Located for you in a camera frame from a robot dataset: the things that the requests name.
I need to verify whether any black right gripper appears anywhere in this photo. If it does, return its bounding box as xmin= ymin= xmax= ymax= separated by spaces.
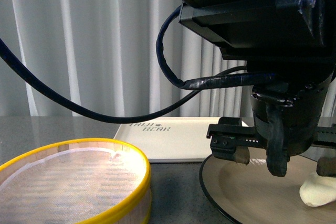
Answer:
xmin=207 ymin=61 xmax=335 ymax=176

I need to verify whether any white steamed bun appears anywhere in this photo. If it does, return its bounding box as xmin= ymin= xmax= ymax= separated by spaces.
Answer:
xmin=299 ymin=172 xmax=335 ymax=207

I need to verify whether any beige plate with black rim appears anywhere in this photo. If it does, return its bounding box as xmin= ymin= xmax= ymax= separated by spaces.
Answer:
xmin=200 ymin=148 xmax=335 ymax=223

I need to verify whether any cream bear print tray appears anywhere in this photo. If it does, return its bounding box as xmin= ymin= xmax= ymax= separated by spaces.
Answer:
xmin=114 ymin=117 xmax=219 ymax=163

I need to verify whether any yellow rimmed bamboo steamer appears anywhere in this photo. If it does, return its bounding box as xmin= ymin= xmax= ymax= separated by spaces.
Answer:
xmin=0 ymin=137 xmax=152 ymax=224

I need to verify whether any white steamer liner cloth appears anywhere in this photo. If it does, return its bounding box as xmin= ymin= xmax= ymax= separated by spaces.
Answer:
xmin=0 ymin=147 xmax=146 ymax=224

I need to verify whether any grey pleated curtain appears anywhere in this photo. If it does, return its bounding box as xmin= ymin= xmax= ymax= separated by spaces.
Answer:
xmin=1 ymin=0 xmax=252 ymax=117

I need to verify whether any blue taped cable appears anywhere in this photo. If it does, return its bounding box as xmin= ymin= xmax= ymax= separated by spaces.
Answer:
xmin=155 ymin=5 xmax=276 ymax=90

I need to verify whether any black cable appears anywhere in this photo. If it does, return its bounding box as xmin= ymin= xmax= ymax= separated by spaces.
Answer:
xmin=0 ymin=37 xmax=249 ymax=124

